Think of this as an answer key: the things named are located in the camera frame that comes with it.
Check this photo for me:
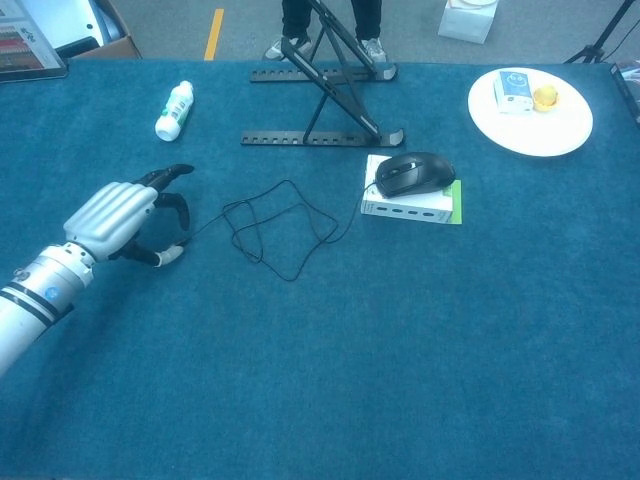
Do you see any black computer mouse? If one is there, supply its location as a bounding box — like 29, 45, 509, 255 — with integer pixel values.
374, 151, 457, 199

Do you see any white plastic bottle green label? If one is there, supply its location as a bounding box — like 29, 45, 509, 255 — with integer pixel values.
154, 80, 195, 143

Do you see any small tissue pack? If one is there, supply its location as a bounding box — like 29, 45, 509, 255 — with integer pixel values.
492, 70, 535, 115

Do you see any white green cardboard box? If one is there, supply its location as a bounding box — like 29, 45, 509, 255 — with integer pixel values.
360, 153, 464, 225

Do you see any small yellow ball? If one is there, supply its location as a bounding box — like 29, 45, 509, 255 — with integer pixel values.
531, 85, 559, 113

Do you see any cardboard box with papers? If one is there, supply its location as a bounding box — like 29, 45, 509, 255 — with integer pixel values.
0, 0, 69, 84

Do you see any dark flat box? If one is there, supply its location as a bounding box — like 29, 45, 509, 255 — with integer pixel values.
610, 62, 640, 125

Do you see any person in black trousers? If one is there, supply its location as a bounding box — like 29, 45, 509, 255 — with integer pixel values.
263, 0, 389, 64

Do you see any brown cardboard box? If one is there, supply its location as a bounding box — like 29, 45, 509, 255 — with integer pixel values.
52, 0, 143, 61

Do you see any teal felt table cloth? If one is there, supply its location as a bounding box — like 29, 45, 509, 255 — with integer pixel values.
0, 58, 640, 480

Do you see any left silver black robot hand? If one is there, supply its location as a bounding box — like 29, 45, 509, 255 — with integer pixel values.
63, 163, 196, 270

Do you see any yellow floor tape strip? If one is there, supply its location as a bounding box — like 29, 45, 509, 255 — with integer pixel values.
203, 8, 226, 62

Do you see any white round plate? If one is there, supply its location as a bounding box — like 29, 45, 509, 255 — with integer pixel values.
467, 67, 595, 159

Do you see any white glossy panel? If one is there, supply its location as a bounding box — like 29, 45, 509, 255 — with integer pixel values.
19, 0, 101, 50

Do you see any black tripod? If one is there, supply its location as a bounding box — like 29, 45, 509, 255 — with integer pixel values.
563, 0, 640, 65

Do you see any black mouse cable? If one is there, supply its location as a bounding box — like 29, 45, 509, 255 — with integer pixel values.
175, 179, 382, 283

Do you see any black folding laptop stand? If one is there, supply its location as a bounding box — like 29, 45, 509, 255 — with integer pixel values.
240, 0, 405, 149

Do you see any white box on floor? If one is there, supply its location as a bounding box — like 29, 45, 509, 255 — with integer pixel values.
437, 0, 499, 46

